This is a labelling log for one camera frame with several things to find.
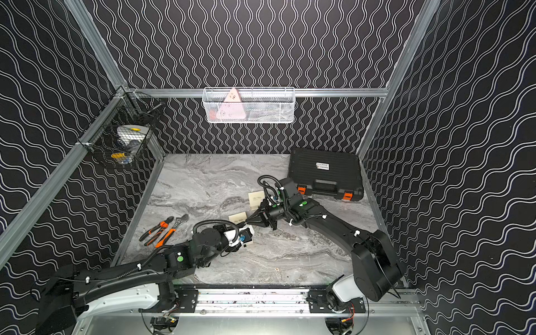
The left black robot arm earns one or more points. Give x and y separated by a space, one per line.
69 291

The pink triangular card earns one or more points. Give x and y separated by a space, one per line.
232 108

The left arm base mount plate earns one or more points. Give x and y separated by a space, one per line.
178 301

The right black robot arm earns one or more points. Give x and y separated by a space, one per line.
374 261

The white wire wall basket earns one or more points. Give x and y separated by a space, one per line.
263 105

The black plastic tool case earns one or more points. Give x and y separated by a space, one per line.
335 174

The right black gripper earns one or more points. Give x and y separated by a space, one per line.
262 211

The cream jewelry box right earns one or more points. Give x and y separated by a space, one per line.
255 199

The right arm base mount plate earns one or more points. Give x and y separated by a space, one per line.
324 302

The aluminium front rail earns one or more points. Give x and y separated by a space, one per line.
284 302

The black wire corner basket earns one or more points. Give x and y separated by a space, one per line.
123 138

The orange black pliers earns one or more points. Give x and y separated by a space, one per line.
151 235

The orange handled adjustable wrench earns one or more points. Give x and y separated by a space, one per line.
178 221

